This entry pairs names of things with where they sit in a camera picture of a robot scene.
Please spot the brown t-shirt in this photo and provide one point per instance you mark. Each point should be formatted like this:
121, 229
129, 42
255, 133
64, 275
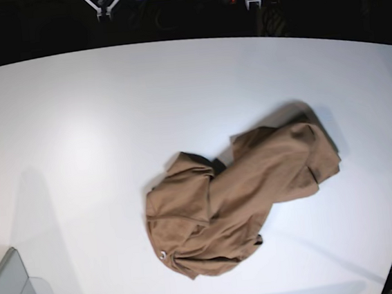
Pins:
205, 217

